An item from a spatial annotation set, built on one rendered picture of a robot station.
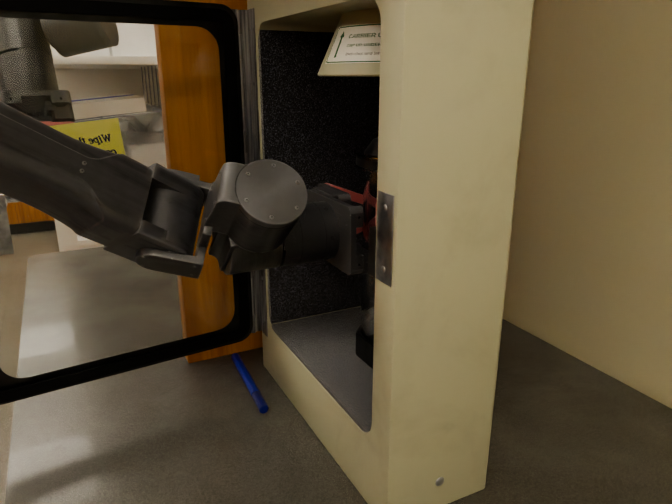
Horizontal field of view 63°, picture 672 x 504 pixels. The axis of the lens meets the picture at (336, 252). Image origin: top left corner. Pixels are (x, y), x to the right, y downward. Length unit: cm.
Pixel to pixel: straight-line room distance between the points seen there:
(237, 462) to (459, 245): 32
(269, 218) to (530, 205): 56
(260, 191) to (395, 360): 17
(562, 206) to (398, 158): 50
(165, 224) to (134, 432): 28
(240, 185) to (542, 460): 42
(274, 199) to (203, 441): 32
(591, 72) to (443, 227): 45
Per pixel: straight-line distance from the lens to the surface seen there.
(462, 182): 43
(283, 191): 43
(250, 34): 67
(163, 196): 49
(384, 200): 41
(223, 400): 71
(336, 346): 65
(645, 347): 82
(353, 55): 50
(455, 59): 41
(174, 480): 61
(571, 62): 86
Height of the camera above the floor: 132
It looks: 18 degrees down
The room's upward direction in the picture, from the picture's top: straight up
